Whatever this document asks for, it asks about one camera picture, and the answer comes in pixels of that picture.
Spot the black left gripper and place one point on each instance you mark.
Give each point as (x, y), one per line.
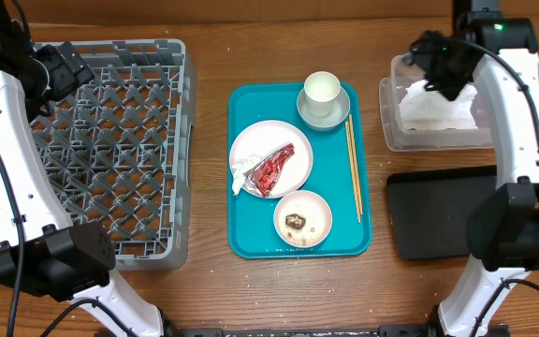
(67, 80)

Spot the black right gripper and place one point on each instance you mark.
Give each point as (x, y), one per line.
(418, 56)

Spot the large white napkin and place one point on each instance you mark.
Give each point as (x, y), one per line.
(430, 111)

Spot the white paper cup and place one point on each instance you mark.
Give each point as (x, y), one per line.
(321, 90)

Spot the small white tissue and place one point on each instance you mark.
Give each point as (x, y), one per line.
(241, 170)

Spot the red foil snack wrapper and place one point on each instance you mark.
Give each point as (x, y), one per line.
(263, 177)

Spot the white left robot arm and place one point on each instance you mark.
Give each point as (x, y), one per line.
(42, 252)

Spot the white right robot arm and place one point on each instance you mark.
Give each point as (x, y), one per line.
(499, 55)

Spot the clear plastic waste bin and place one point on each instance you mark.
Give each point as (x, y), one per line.
(393, 90)

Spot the grey dishwasher rack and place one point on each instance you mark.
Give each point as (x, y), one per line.
(116, 151)

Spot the grey-green bowl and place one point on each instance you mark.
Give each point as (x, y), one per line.
(338, 114)

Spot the black rectangular tray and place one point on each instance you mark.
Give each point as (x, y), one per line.
(429, 209)

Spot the white round plate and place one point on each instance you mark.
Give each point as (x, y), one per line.
(264, 138)

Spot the pink bowl with leftovers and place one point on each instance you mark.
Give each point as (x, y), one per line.
(318, 219)

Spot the brown food leftover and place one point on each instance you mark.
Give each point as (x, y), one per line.
(295, 221)

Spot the teal serving tray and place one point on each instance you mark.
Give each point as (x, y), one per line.
(251, 232)

